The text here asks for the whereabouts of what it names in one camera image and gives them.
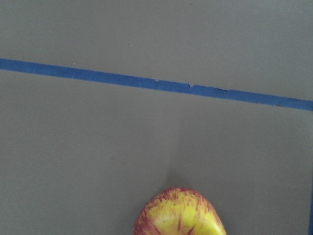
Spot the carried red yellow apple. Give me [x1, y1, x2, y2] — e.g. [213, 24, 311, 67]
[132, 188, 226, 235]

